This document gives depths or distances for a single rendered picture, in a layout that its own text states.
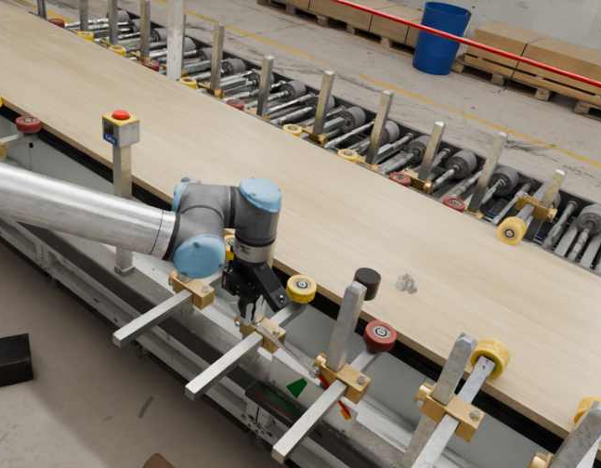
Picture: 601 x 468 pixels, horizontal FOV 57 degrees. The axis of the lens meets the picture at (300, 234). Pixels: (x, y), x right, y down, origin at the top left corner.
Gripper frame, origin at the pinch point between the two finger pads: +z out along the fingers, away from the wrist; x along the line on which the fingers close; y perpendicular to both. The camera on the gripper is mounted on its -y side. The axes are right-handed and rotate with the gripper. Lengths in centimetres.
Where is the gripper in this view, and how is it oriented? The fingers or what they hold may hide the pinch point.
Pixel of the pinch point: (250, 322)
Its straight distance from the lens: 134.4
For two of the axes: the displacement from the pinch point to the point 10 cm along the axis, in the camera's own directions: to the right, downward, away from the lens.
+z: -1.6, 8.1, 5.6
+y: -8.0, -4.4, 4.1
